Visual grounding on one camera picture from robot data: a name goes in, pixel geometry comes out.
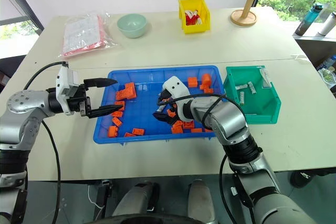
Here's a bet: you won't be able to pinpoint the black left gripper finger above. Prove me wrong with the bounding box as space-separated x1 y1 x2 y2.
83 77 118 90
86 104 124 119

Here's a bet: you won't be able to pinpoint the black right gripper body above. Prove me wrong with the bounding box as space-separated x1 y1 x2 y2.
163 90 177 112

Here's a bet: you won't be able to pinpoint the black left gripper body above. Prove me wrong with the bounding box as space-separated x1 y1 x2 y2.
66 83 92 117

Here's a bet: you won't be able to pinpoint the blue plastic bin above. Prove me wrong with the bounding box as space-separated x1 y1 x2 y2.
93 65 227 145

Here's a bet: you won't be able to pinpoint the yellow plastic bin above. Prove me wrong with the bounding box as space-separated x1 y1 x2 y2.
178 0 212 35

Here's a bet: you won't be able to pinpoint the green plastic bin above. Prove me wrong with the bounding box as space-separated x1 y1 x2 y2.
223 66 282 125

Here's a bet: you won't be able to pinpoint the large orange L-shaped brick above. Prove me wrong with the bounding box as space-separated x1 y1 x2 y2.
115 82 138 101

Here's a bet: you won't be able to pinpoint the clear plastic bag with papers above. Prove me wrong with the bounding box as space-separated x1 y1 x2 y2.
58 11 119 59

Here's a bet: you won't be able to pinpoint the pale green bowl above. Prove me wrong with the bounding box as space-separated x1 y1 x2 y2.
117 13 148 39

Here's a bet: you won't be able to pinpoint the black chair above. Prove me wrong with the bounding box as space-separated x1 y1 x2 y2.
0 54 27 94

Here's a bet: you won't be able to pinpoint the black table clamp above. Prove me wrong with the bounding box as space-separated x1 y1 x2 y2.
94 179 114 220

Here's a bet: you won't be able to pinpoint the red and white items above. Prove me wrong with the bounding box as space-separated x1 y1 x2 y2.
184 9 204 26

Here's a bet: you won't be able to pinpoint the grey robot leg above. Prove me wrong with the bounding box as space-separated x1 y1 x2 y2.
187 179 216 224
112 180 161 218

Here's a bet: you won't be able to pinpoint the white label card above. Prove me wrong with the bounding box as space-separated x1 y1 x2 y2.
259 68 272 89

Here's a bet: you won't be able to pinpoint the dark rounded robot torso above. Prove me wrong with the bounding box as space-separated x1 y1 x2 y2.
96 214 211 224

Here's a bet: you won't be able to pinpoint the black chair wheel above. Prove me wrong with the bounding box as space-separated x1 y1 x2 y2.
289 171 316 189

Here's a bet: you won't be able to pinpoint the grey side shelf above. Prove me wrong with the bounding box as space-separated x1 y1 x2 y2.
292 31 336 96

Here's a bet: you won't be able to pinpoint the dark bottle with blue cap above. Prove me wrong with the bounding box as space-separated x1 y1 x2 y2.
294 3 324 37

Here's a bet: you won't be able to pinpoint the clear plastic bottles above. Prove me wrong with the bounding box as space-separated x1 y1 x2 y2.
316 54 336 89

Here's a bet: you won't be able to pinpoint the white bottle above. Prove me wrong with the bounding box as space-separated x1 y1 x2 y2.
317 11 336 37

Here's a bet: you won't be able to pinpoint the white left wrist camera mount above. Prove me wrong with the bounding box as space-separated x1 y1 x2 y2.
56 62 80 116

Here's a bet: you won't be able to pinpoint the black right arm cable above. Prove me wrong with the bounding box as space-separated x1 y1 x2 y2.
157 93 257 224

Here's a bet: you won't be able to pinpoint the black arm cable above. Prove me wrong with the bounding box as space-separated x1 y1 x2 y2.
157 93 257 224
23 61 69 224

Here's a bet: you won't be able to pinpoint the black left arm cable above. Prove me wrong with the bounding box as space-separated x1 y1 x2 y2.
23 61 69 224

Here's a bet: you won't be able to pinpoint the white thin cable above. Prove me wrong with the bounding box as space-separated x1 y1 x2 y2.
87 184 104 220

